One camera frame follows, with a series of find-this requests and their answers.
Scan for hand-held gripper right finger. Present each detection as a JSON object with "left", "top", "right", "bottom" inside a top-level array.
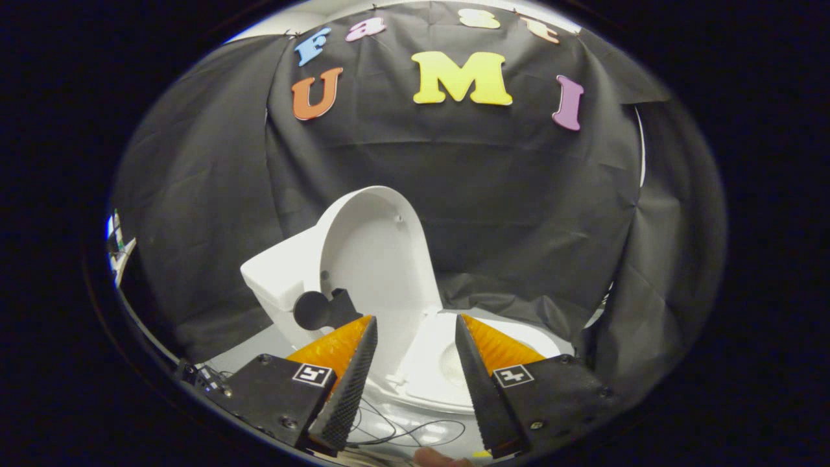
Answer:
[{"left": 455, "top": 314, "right": 620, "bottom": 459}]

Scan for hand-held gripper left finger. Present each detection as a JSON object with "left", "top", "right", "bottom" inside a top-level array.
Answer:
[{"left": 220, "top": 315, "right": 379, "bottom": 453}]

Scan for white toilet bowl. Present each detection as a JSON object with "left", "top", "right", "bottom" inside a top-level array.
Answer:
[{"left": 370, "top": 341, "right": 486, "bottom": 432}]

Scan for white toilet seat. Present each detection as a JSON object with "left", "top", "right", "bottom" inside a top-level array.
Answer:
[{"left": 388, "top": 310, "right": 562, "bottom": 414}]

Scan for dark round lid tab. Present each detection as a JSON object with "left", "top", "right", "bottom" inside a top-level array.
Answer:
[{"left": 293, "top": 288, "right": 364, "bottom": 332}]

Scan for black backdrop cloth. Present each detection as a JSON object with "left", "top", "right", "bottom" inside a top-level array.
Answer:
[{"left": 110, "top": 0, "right": 728, "bottom": 406}]

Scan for thin black cable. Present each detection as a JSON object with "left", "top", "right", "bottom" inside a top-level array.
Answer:
[{"left": 347, "top": 397, "right": 467, "bottom": 449}]

